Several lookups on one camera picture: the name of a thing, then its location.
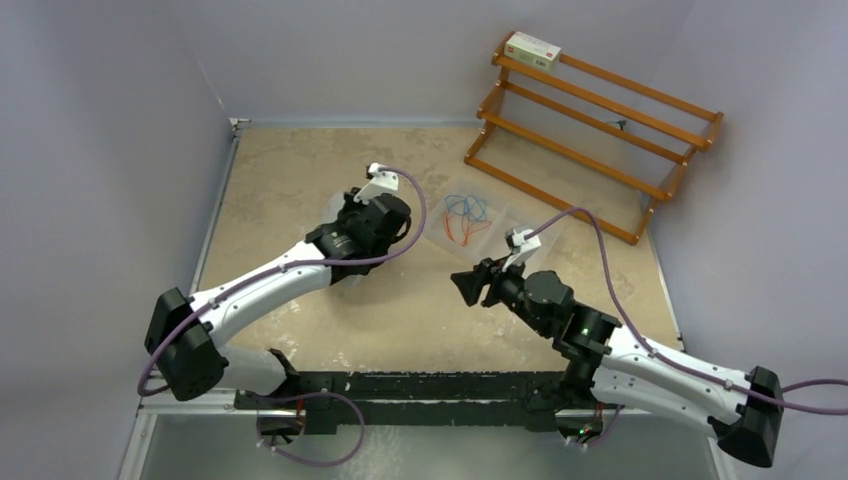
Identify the white perforated cable spool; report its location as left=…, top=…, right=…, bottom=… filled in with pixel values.
left=316, top=187, right=370, bottom=260

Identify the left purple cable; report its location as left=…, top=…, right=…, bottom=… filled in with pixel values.
left=137, top=165, right=429, bottom=399

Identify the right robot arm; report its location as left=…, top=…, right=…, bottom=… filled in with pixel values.
left=450, top=258, right=783, bottom=468

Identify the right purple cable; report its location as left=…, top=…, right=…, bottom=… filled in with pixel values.
left=529, top=207, right=848, bottom=417

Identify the clear plastic divided tray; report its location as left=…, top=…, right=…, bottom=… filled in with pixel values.
left=424, top=178, right=547, bottom=264

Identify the blue cable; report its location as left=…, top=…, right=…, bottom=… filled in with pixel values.
left=443, top=193, right=495, bottom=223

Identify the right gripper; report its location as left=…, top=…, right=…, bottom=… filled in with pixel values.
left=451, top=252, right=552, bottom=337

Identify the orange cable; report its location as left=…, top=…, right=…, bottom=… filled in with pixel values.
left=442, top=210, right=495, bottom=250

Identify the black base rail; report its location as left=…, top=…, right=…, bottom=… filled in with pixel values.
left=235, top=371, right=615, bottom=439

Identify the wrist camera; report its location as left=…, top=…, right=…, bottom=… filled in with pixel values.
left=353, top=162, right=399, bottom=204
left=502, top=228, right=541, bottom=271

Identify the wooden shelf rack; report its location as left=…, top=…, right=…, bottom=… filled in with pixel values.
left=463, top=31, right=724, bottom=245

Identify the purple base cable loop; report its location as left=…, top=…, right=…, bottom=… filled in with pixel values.
left=254, top=388, right=367, bottom=469

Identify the white green box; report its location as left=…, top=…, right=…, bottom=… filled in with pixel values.
left=504, top=31, right=562, bottom=73

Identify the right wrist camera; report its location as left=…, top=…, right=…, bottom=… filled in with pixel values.
left=502, top=228, right=541, bottom=271

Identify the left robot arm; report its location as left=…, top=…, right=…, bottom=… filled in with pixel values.
left=144, top=193, right=411, bottom=409

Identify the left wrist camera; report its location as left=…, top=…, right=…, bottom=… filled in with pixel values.
left=353, top=162, right=399, bottom=204

